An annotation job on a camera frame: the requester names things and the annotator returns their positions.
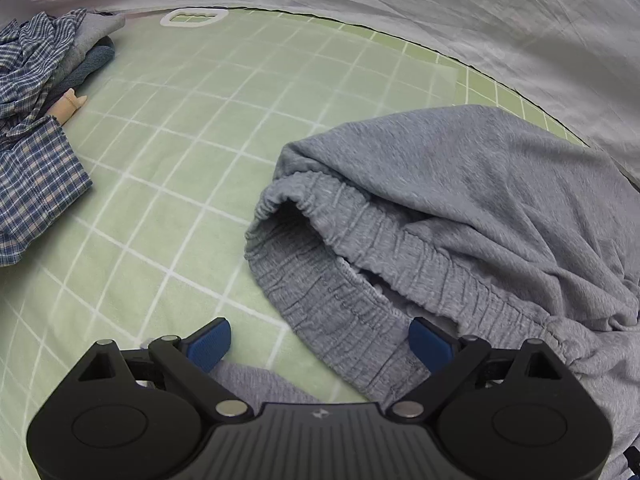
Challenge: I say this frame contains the dark blue-grey garment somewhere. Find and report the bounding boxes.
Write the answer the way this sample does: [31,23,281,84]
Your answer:
[49,42,116,107]

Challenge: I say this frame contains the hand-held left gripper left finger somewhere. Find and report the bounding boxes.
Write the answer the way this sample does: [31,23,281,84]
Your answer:
[69,317,254,420]

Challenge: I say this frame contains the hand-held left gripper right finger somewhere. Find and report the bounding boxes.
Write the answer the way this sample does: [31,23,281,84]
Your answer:
[389,317,577,419]

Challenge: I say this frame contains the light grey garment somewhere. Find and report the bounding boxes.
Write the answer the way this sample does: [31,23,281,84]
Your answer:
[64,10,126,81]

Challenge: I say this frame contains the blue plaid shirt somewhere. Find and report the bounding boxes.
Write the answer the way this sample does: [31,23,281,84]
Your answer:
[0,8,95,267]

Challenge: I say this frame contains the small beige item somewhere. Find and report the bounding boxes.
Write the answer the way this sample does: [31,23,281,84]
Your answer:
[49,88,89,124]

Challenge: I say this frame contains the grey pants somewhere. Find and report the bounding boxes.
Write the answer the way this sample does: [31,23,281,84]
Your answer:
[207,104,640,480]

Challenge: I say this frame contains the grey carrot-print quilt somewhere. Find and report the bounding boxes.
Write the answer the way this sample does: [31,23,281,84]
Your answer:
[0,0,640,187]

